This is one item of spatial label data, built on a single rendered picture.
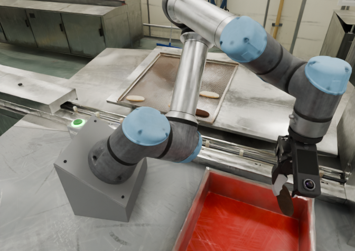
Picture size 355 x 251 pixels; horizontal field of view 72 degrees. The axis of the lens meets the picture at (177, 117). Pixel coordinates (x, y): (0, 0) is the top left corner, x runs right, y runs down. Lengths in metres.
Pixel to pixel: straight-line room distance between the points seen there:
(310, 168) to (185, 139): 0.33
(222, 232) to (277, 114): 0.59
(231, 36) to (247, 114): 0.70
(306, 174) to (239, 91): 0.76
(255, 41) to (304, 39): 3.85
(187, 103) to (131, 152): 0.23
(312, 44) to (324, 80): 3.83
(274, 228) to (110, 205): 0.49
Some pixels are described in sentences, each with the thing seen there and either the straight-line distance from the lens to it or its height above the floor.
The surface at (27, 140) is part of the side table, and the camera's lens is 1.28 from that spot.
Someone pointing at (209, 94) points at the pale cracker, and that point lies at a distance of 1.21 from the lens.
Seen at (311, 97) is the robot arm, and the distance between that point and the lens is 0.52.
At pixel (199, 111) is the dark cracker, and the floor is 0.91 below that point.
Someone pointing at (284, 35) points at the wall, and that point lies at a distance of 4.60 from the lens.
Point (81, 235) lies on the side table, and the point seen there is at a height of 0.82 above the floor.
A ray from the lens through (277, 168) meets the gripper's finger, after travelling 0.63.
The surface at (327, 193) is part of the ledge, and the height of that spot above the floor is 0.86.
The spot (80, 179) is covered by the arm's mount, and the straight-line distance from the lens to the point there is 0.74.
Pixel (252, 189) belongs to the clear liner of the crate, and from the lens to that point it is 0.82.
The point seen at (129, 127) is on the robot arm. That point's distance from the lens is 0.63.
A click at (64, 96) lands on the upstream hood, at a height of 0.91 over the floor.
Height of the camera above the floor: 1.52
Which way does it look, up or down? 35 degrees down
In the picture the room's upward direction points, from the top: 1 degrees counter-clockwise
